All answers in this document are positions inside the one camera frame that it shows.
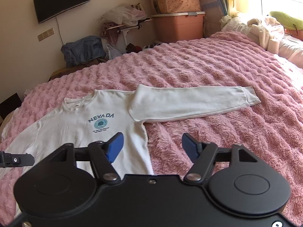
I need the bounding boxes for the white Nevada sweatshirt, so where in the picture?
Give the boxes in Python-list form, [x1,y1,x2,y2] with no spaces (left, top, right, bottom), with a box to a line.
[6,85,260,176]

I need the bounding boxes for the blue clothes bag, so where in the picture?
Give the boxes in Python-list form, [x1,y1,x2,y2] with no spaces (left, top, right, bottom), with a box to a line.
[61,35,106,68]

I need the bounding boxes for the pink fluffy blanket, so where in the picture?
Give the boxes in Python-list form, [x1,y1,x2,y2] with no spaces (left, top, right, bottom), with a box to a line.
[1,32,302,225]

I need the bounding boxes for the small white plastic bag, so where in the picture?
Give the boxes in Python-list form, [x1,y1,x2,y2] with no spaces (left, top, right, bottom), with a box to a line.
[106,44,123,60]

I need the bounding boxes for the white folding side table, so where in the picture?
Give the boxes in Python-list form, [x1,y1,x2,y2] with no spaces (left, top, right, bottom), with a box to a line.
[106,18,152,49]

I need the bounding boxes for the brown plastic storage bin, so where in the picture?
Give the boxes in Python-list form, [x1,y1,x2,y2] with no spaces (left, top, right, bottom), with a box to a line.
[152,11,205,43]

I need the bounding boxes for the translucent plastic bag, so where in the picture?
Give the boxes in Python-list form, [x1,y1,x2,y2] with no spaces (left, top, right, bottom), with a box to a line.
[101,6,147,26]

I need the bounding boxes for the blue striped bundle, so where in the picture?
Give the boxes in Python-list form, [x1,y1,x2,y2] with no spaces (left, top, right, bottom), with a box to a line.
[199,0,227,37]

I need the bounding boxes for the green plush toy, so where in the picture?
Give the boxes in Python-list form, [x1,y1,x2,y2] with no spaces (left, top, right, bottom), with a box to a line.
[270,11,303,30]

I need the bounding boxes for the patterned beige fabric box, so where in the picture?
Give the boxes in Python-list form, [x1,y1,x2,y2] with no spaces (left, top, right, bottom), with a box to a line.
[151,0,201,14]

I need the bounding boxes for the wall power sockets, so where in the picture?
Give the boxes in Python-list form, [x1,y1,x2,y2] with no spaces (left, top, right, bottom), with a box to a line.
[37,28,54,42]

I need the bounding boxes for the television power cable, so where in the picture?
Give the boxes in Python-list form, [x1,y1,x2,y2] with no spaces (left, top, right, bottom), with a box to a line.
[55,16,65,46]

